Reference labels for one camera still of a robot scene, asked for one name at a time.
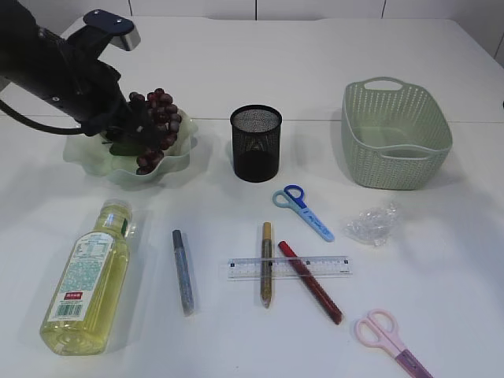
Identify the green plastic woven basket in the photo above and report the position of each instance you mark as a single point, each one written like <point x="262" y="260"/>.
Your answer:
<point x="394" y="134"/>

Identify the purple artificial grape bunch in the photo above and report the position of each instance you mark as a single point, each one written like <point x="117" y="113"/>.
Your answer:
<point x="146" y="127"/>

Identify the pink scissors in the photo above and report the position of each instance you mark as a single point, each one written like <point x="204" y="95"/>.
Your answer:
<point x="379" y="329"/>

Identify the black mesh pen holder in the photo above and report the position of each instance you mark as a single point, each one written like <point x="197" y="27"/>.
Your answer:
<point x="256" y="142"/>

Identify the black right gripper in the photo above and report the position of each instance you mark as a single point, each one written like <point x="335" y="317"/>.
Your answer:
<point x="86" y="88"/>

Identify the red glitter pen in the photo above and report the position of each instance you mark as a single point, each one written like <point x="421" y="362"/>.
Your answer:
<point x="317" y="291"/>

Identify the yellow tea bottle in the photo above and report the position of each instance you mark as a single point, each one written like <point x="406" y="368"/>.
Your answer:
<point x="80" y="316"/>

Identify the gold glitter pen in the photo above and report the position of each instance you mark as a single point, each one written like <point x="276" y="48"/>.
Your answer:
<point x="266" y="268"/>

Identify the green wavy glass plate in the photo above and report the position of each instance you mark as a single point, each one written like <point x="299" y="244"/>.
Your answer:
<point x="92" y="154"/>

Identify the clear plastic sheet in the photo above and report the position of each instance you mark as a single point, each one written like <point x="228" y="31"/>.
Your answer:
<point x="373" y="226"/>

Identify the blue capped scissors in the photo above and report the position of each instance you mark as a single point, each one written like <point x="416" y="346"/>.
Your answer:
<point x="292" y="197"/>

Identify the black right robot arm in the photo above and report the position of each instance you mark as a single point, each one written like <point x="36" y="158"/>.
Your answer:
<point x="23" y="61"/>

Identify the silver glitter pen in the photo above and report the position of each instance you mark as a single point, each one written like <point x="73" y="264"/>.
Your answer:
<point x="183" y="273"/>

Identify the clear plastic ruler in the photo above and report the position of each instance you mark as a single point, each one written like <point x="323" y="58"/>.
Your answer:
<point x="320" y="266"/>

